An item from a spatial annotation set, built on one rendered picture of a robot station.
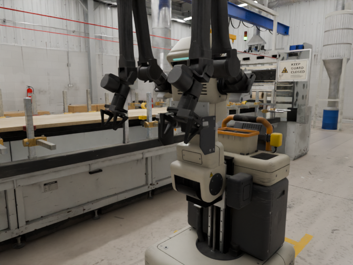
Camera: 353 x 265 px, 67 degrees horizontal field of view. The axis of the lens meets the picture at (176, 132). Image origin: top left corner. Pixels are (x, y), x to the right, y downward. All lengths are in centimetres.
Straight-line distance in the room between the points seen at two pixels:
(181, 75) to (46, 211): 184
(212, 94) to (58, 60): 882
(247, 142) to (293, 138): 329
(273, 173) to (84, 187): 165
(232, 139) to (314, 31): 1010
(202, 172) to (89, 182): 148
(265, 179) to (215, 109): 42
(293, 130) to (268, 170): 336
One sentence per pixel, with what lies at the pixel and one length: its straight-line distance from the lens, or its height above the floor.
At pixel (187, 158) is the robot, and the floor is 83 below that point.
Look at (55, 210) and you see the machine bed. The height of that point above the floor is 19.
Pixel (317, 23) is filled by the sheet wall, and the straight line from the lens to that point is 1145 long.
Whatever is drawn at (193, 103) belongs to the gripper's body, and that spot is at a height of 111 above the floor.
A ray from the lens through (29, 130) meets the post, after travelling 195.
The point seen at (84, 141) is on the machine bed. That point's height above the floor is 73.
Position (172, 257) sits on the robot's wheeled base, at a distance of 155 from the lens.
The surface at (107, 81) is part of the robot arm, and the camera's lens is 116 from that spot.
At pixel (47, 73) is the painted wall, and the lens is 960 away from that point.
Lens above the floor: 116
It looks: 9 degrees down
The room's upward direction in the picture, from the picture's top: straight up
